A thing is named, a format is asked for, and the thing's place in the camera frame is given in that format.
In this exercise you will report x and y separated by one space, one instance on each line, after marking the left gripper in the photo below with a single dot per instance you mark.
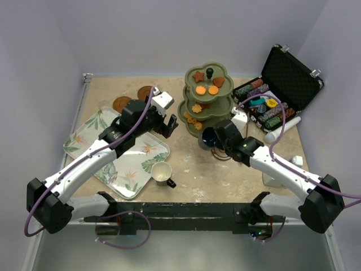
162 128

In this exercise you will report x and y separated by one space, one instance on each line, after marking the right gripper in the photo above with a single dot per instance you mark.
218 139

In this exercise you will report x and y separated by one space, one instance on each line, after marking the metal tongs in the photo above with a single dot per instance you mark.
241 119

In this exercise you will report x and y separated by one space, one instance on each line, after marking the dark blue mug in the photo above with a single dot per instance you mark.
207 140

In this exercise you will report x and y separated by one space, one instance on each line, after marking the orange slice cookie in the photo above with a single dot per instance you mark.
191 120
198 125

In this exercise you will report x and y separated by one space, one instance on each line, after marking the orange flower cookie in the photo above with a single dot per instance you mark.
197 108

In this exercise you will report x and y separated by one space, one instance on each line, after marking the dark star cookie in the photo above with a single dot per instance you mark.
198 76
205 106

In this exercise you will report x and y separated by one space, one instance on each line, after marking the dark grey mug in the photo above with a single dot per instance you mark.
161 172

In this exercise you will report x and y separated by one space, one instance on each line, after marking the brown saucer back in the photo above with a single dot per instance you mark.
143 92

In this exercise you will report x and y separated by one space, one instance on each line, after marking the brown saucer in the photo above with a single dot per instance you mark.
220 154
143 92
120 102

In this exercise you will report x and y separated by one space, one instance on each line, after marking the round orange cookie front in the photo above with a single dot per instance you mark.
213 90

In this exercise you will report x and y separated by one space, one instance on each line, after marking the heart cookie light brown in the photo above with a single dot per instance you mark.
218 81

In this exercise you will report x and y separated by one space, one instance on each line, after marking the leaf pattern serving tray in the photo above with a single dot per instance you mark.
128 174

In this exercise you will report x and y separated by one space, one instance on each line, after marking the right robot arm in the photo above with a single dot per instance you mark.
317 201

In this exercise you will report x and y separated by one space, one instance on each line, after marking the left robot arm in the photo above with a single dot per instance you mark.
50 201

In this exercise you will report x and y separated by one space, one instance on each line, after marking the green three-tier stand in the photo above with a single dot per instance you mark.
220 104

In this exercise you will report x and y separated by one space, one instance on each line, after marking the white microphone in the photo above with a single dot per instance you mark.
272 136

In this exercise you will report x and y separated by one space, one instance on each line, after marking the white stand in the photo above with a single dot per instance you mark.
278 179

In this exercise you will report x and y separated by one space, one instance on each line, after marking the black poker chip case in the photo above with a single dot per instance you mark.
283 77

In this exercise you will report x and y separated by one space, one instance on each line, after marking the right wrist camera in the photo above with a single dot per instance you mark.
232 114

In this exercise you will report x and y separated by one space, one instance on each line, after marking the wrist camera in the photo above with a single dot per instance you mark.
161 100
232 114

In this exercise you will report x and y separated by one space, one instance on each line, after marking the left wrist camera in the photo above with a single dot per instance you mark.
161 100

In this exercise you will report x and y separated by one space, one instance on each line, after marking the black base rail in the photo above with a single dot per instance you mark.
129 218

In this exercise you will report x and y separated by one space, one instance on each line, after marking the aluminium frame rail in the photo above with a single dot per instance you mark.
35 240

